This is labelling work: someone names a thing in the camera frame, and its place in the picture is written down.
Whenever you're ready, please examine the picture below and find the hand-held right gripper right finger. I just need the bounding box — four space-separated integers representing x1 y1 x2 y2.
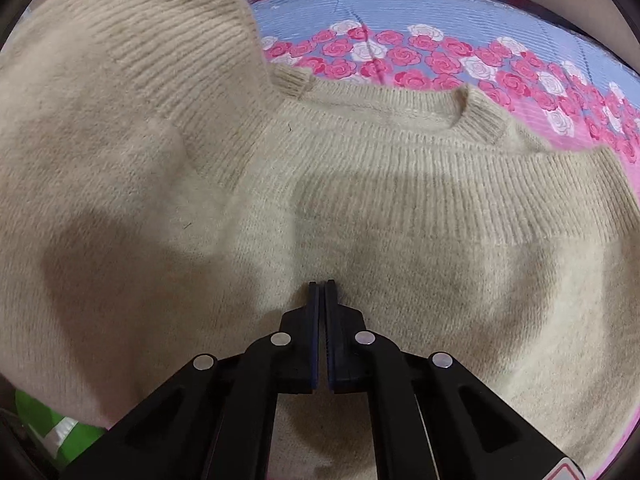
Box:
324 280 587 480

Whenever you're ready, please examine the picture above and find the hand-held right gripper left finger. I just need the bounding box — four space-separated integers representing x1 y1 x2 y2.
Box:
62 282 321 480

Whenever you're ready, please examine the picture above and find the cream sweater with black hearts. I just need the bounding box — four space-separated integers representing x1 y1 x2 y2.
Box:
0 0 640 480

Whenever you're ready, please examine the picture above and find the green plastic packet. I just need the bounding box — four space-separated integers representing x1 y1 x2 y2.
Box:
14 389 107 468

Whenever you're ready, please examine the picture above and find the pink floral bed sheet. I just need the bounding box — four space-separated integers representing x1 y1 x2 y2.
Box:
245 0 640 478

